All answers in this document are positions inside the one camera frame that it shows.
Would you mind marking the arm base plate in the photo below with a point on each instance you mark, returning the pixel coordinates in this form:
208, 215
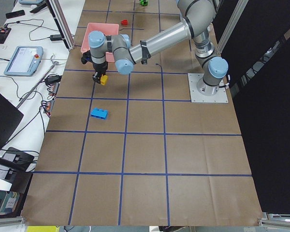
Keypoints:
202, 93

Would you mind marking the black monitor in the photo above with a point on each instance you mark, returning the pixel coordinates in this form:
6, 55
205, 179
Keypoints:
10, 117

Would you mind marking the green toy block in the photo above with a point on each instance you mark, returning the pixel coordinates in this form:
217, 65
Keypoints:
143, 2

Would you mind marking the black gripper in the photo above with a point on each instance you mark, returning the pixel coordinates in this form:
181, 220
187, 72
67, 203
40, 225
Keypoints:
99, 67

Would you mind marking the blue toy block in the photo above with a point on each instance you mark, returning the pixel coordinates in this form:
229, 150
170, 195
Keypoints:
99, 113

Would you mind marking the black remote control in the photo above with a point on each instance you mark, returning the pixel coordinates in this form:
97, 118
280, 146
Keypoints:
15, 14

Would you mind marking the aluminium frame post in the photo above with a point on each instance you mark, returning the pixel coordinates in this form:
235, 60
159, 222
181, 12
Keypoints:
61, 23

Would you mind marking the metal rod with hook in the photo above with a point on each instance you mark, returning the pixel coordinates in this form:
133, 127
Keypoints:
54, 63

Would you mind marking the pink plastic box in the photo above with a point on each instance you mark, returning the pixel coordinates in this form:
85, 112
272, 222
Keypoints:
95, 35

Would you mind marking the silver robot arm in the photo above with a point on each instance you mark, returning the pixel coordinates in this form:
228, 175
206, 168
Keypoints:
196, 17

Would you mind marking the brown paper table cover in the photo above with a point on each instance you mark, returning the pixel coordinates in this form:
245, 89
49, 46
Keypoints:
158, 158

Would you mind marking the black power adapter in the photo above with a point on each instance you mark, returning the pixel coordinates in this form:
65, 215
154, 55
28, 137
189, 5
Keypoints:
55, 37

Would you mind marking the red toy block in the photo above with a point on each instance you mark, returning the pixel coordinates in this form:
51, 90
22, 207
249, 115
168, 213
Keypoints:
124, 22

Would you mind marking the blue teach pendant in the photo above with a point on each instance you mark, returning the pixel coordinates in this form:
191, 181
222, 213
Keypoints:
24, 61

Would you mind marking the yellow toy block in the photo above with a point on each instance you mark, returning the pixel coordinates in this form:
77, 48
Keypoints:
103, 80

